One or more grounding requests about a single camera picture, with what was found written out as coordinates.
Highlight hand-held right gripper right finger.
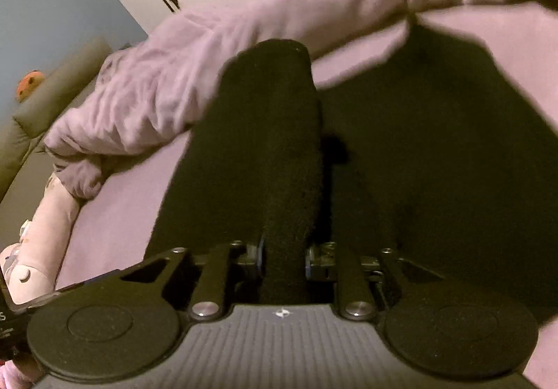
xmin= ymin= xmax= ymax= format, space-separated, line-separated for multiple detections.
xmin=305 ymin=242 xmax=446 ymax=322

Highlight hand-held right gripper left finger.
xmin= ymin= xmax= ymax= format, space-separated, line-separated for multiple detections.
xmin=117 ymin=240 xmax=269 ymax=321

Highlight black pants with white drawstring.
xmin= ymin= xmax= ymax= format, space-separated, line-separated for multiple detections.
xmin=146 ymin=21 xmax=558 ymax=331

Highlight cream bolster pillow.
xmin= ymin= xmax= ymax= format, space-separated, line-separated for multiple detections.
xmin=0 ymin=173 xmax=83 ymax=308

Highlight crumpled purple duvet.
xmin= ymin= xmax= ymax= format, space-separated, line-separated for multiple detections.
xmin=44 ymin=0 xmax=558 ymax=203

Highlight olive padded headboard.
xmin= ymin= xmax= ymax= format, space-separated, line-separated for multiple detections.
xmin=0 ymin=36 xmax=115 ymax=207

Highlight orange plush toy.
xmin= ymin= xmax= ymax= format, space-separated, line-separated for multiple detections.
xmin=15 ymin=71 xmax=47 ymax=103

